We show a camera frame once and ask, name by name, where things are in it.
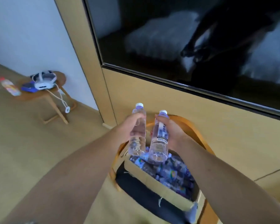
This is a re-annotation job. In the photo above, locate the person's right hand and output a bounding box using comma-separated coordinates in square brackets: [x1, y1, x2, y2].
[150, 114, 188, 152]

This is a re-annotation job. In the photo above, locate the white cable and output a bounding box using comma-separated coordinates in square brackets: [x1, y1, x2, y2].
[46, 83, 71, 114]

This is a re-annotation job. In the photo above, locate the blue flat object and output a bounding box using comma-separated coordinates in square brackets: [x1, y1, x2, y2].
[21, 81, 39, 93]

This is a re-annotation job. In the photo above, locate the red-capped drink bottle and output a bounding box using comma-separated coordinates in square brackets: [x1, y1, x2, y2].
[0, 77, 22, 97]

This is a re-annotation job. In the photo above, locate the cardboard box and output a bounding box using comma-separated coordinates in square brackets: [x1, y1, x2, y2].
[124, 147, 206, 212]

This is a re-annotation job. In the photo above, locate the wooden chair with black cushion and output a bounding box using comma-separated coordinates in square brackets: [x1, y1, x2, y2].
[109, 115, 218, 224]

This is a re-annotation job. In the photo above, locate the clear plastic water bottle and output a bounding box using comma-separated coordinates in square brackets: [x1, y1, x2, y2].
[128, 103, 147, 156]

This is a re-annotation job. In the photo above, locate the white headset device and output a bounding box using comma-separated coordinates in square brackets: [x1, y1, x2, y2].
[30, 70, 57, 90]

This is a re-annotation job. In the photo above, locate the person's right forearm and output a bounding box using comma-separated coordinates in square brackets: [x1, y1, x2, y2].
[170, 135, 280, 224]

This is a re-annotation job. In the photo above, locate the black television screen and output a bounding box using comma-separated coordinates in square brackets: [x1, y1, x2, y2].
[82, 0, 280, 121]

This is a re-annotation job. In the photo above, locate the wooden wall panel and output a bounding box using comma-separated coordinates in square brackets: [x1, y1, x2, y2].
[54, 0, 280, 182]

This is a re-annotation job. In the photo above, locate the small wooden side table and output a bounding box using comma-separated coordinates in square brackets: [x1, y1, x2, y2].
[15, 71, 78, 125]

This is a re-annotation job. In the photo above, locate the clear labelled water bottle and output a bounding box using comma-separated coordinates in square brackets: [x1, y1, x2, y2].
[149, 110, 169, 164]

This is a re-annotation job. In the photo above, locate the person's left forearm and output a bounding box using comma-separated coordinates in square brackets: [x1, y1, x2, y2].
[1, 127, 129, 224]

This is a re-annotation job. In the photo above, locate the person's left hand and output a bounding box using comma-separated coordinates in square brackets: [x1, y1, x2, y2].
[117, 113, 147, 144]

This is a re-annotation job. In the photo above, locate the pile of water bottles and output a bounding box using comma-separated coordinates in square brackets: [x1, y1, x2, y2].
[129, 147, 196, 200]

